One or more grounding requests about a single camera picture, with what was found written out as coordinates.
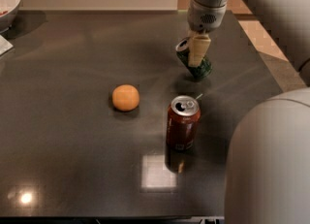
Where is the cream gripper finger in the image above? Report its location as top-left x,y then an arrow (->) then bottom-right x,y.
188,31 -> 211,67

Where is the green soda can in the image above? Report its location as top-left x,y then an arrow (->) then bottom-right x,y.
175,37 -> 212,80

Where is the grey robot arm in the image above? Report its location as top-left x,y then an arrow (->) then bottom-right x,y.
188,0 -> 310,224

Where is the red soda can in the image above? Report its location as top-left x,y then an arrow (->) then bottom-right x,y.
166,95 -> 201,151

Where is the orange fruit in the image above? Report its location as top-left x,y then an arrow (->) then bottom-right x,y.
112,84 -> 140,112

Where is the white bowl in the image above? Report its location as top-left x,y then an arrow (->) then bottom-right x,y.
0,0 -> 21,32

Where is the white paper packet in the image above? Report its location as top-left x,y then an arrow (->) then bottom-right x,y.
0,35 -> 14,55

